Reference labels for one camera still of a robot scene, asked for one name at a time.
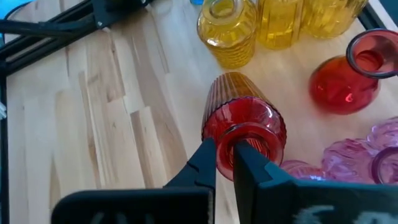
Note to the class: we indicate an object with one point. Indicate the yellow diamond-textured glass vase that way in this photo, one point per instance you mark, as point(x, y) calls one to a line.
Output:
point(228, 37)

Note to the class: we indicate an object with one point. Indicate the purple bulbous glass vase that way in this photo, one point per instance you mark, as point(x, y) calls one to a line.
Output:
point(348, 160)

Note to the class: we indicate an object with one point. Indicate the yellow ribbed glass vase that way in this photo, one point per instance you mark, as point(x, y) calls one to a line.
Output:
point(280, 25)
point(332, 15)

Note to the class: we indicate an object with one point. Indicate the red teardrop glass vase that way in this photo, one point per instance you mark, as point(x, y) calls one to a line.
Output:
point(339, 87)

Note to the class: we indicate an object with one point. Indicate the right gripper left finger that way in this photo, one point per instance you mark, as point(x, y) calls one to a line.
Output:
point(192, 183)

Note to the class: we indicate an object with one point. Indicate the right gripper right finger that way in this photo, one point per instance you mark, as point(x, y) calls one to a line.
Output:
point(264, 193)

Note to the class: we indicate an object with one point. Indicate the red cylindrical glass vase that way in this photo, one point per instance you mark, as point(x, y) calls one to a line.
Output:
point(242, 115)

